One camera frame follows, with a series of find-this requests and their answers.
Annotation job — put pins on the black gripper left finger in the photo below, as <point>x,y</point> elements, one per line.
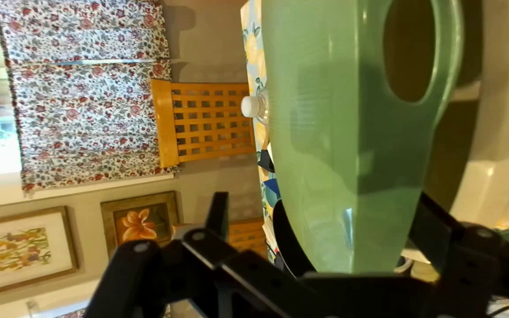
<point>166,276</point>

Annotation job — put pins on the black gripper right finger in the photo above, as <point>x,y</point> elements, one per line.
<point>484,276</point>

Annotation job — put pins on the green bucket lid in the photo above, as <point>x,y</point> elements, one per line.
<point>336,147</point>

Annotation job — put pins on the black cooking pot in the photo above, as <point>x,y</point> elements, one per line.
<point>283,241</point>

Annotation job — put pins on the wooden lattice back chair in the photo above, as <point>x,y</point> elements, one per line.
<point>202,124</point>

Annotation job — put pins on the clear plastic water bottle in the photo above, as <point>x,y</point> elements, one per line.
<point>255,106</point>

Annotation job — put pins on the floral print curtain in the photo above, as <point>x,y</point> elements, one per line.
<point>83,89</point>

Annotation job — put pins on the lemon print tablecloth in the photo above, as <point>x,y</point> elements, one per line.
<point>255,53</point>

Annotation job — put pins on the flower painting dark frame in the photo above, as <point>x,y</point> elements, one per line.
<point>140,223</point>

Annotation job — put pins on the painting with light frame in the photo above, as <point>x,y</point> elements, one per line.
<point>21,249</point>

